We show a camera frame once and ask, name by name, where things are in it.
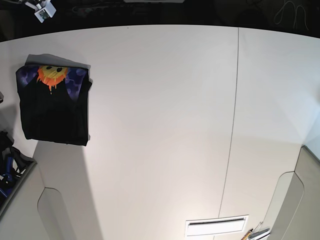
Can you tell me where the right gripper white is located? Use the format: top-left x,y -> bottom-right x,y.
24,0 -> 50,9

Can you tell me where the black T-shirt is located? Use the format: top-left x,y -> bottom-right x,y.
15,53 -> 92,146

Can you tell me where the grey bin with blue items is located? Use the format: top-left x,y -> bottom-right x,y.
0,131 -> 36,212

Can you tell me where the grey flat tool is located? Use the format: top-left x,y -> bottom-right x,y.
248,228 -> 271,240

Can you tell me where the grey right side panel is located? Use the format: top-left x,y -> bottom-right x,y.
261,146 -> 320,240

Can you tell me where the yellow handled tool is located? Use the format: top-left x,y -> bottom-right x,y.
241,228 -> 254,240

